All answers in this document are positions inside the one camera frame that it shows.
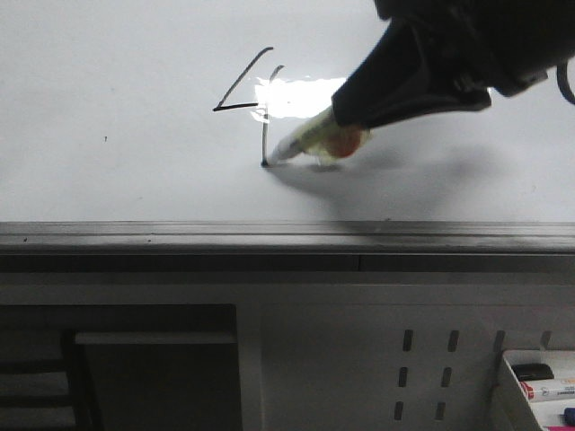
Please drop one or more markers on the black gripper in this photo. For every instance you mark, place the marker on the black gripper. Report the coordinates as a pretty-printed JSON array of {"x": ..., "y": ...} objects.
[{"x": 509, "y": 45}]

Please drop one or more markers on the red and white marker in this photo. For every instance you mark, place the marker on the red and white marker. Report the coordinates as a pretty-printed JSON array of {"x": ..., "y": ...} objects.
[{"x": 548, "y": 390}]

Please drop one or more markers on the white marker with taped pad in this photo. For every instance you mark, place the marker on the white marker with taped pad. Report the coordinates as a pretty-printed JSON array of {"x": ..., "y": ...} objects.
[{"x": 321, "y": 137}]

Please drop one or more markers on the white whiteboard with aluminium frame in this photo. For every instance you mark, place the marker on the white whiteboard with aluminium frame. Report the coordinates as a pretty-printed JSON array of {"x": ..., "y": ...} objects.
[{"x": 131, "y": 138}]

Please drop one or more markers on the dark chair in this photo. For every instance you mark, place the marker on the dark chair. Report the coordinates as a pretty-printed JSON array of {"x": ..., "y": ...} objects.
[{"x": 120, "y": 367}]

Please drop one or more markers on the blue marker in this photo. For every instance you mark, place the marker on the blue marker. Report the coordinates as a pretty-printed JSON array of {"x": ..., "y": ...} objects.
[{"x": 569, "y": 417}]

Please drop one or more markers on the white storage tray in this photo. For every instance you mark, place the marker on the white storage tray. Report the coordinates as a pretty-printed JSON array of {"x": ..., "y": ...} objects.
[{"x": 546, "y": 404}]

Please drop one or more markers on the white perforated metal panel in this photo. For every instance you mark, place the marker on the white perforated metal panel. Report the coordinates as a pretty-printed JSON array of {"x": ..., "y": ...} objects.
[{"x": 391, "y": 358}]

